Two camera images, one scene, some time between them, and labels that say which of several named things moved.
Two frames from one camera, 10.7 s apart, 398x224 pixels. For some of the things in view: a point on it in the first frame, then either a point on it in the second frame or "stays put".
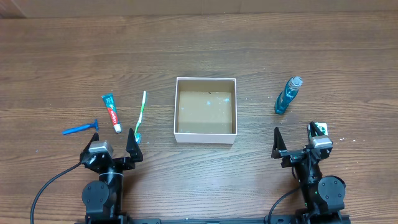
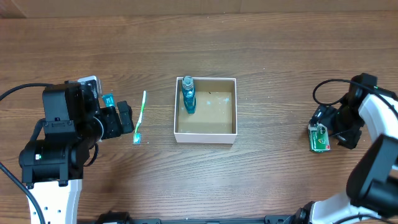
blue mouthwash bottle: (285, 97) -> (189, 94)
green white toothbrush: (137, 135) stays put
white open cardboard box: (206, 111) stays put
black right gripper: (293, 157) -> (349, 140)
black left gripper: (132, 147) -> (114, 128)
